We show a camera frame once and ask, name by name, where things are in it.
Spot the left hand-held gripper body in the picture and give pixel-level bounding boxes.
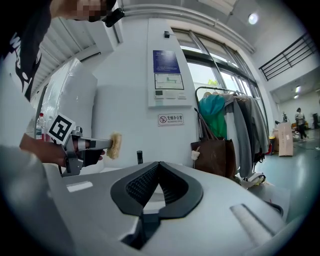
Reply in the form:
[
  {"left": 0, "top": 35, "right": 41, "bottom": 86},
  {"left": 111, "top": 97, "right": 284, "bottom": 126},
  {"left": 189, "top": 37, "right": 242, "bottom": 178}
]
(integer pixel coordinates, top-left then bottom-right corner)
[{"left": 47, "top": 113, "right": 87, "bottom": 177}]

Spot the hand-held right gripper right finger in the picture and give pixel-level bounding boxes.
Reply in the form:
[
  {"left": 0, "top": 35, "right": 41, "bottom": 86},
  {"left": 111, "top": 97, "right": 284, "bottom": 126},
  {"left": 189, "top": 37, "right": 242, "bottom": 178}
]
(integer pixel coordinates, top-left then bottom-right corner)
[{"left": 159, "top": 161, "right": 286, "bottom": 236}]

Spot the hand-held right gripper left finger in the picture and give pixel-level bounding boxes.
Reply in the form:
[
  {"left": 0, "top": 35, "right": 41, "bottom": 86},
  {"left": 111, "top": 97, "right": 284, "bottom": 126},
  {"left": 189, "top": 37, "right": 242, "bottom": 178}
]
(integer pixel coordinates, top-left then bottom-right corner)
[{"left": 47, "top": 161, "right": 160, "bottom": 242}]

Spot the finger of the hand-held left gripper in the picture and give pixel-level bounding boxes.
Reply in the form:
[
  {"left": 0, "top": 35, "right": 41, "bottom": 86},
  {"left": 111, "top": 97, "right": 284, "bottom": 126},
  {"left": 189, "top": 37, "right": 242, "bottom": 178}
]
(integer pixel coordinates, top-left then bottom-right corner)
[
  {"left": 77, "top": 137, "right": 113, "bottom": 151},
  {"left": 82, "top": 149, "right": 102, "bottom": 167}
]

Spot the yellow sponge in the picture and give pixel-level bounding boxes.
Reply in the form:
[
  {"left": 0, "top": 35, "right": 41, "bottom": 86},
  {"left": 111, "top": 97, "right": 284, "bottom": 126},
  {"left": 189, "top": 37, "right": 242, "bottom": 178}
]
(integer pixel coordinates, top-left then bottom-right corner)
[{"left": 106, "top": 131, "right": 123, "bottom": 161}]

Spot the person's left forearm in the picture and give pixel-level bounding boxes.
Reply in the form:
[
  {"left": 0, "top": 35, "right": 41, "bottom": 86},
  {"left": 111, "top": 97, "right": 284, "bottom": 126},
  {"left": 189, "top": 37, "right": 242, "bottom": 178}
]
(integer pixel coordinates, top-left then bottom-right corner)
[{"left": 19, "top": 133, "right": 37, "bottom": 157}]

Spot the person's left hand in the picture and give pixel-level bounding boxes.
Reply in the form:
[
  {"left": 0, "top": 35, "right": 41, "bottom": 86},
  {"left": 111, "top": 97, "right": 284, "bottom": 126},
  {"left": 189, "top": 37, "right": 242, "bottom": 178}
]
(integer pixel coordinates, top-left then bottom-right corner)
[{"left": 34, "top": 136, "right": 67, "bottom": 169}]

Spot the red-capped clear bottle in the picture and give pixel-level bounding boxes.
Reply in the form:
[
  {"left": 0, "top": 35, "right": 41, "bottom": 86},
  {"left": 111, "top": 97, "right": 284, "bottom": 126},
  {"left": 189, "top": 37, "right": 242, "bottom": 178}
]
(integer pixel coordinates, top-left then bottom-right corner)
[{"left": 35, "top": 112, "right": 47, "bottom": 141}]

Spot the brown tote bag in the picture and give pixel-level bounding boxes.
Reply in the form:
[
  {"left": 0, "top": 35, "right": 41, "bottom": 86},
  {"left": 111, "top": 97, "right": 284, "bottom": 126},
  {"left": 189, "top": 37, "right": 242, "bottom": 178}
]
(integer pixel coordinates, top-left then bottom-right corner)
[{"left": 191, "top": 107, "right": 237, "bottom": 180}]

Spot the white sneaker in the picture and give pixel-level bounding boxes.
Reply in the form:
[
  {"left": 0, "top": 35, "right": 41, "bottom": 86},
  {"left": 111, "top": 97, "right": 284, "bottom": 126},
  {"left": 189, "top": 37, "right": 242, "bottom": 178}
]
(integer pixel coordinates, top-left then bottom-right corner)
[{"left": 243, "top": 172, "right": 266, "bottom": 189}]

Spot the white sign with red circle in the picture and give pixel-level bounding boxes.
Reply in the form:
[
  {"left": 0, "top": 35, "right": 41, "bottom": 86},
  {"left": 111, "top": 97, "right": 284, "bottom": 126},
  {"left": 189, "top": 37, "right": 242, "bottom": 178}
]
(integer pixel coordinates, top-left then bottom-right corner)
[{"left": 157, "top": 113, "right": 185, "bottom": 127}]

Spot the light grey hoodie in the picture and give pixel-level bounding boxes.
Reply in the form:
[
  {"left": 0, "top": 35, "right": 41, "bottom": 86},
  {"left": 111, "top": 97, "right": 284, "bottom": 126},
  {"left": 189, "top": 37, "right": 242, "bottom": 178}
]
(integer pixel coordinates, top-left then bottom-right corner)
[{"left": 223, "top": 94, "right": 254, "bottom": 178}]

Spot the teal and green garment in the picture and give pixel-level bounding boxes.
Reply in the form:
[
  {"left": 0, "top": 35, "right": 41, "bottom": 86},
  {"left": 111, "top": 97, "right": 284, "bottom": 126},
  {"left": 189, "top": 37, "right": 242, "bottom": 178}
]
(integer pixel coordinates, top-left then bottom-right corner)
[{"left": 198, "top": 94, "right": 228, "bottom": 141}]

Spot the black clothes rack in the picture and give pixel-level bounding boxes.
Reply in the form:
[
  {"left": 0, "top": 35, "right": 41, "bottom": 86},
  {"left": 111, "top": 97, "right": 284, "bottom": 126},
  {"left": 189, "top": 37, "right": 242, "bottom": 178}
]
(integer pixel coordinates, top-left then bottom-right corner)
[{"left": 194, "top": 86, "right": 270, "bottom": 141}]

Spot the white framed floor plan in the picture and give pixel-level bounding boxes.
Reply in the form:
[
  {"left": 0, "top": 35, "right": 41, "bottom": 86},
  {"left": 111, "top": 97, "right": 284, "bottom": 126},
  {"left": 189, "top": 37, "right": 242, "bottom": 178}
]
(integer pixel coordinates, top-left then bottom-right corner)
[{"left": 154, "top": 73, "right": 185, "bottom": 90}]

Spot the dark grey coat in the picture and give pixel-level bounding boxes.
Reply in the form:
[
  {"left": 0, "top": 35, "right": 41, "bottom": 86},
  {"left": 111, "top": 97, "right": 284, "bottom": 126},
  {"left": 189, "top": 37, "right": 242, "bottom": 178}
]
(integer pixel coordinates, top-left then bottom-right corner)
[{"left": 234, "top": 96, "right": 271, "bottom": 163}]

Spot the person's black printed T-shirt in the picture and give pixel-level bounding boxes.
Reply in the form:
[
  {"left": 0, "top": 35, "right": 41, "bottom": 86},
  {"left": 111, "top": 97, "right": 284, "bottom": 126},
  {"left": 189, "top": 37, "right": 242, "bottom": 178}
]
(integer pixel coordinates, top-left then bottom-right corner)
[{"left": 0, "top": 0, "right": 55, "bottom": 102}]

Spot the cardboard box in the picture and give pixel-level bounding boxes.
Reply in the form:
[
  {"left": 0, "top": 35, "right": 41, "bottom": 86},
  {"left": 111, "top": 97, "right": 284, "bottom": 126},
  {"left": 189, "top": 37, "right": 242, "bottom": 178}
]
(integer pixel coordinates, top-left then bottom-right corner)
[{"left": 276, "top": 122, "right": 295, "bottom": 158}]

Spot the large window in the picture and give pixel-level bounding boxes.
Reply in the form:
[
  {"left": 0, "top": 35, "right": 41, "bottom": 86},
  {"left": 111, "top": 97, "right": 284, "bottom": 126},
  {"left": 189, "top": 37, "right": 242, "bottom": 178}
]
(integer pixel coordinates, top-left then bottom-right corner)
[{"left": 172, "top": 28, "right": 266, "bottom": 106}]

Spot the black metal railing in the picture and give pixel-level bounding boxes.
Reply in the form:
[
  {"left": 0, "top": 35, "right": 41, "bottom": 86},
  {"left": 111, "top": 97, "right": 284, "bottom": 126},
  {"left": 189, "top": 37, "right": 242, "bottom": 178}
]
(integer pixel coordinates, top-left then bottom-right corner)
[{"left": 258, "top": 32, "right": 318, "bottom": 82}]

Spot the round ceiling light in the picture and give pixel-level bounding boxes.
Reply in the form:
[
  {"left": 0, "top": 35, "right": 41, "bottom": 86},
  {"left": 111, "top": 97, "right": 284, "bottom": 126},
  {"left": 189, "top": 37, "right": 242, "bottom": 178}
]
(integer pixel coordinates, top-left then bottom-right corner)
[{"left": 247, "top": 12, "right": 260, "bottom": 26}]

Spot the white wall switch panel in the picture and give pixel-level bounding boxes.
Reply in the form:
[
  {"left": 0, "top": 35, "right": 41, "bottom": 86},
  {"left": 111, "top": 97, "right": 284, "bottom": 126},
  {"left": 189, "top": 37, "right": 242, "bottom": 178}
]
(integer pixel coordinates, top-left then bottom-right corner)
[{"left": 164, "top": 90, "right": 188, "bottom": 100}]

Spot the blue wall poster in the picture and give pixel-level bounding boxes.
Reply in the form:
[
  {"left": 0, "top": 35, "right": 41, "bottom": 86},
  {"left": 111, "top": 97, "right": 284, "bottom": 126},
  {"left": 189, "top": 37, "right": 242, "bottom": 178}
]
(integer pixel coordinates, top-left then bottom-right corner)
[{"left": 152, "top": 49, "right": 181, "bottom": 75}]

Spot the black head-worn camera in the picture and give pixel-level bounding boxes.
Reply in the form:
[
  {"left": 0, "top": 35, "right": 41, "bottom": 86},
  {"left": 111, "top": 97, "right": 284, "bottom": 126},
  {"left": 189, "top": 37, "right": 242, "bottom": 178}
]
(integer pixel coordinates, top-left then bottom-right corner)
[{"left": 101, "top": 7, "right": 125, "bottom": 28}]

